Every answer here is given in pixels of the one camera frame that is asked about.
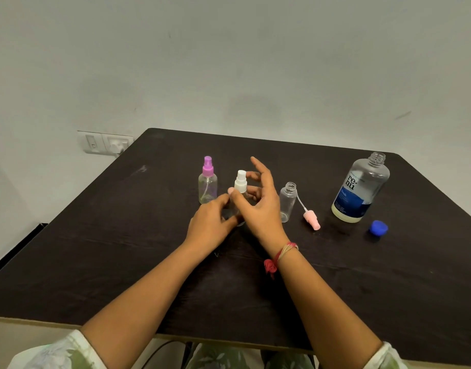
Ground person's right hand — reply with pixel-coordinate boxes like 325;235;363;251
227;156;290;255

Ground person's left hand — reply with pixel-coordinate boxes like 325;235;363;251
183;193;240;254

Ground small clear bottle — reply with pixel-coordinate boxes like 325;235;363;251
279;181;298;224
229;190;256;227

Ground small round bottle purple print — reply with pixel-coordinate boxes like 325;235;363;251
198;172;218;205

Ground white spray cap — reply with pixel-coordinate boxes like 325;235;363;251
234;169;248;194

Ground pink spray cap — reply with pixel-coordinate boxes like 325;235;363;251
295;194;321;232

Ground large clear bottle blue label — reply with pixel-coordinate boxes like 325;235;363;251
331;151;391;224

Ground person's left forearm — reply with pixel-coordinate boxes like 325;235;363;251
80;243;221;369

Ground person's right forearm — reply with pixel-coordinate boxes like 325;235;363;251
275;248;384;369

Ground red thread wristband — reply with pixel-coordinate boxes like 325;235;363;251
263;241;299;279

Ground white plug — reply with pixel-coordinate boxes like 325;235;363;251
108;137;129;157

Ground black table leg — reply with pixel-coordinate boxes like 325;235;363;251
180;341;194;369

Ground green floral trousers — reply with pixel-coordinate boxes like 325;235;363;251
185;343;317;369

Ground green floral right sleeve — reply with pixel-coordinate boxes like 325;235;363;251
364;341;409;369

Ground green floral sleeve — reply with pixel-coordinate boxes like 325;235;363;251
364;341;409;369
6;329;107;369

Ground green floral left sleeve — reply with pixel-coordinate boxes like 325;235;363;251
6;329;107;369

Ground black skirting board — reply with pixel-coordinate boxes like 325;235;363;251
0;222;48;281

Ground white wall socket panel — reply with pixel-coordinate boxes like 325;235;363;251
77;130;134;156

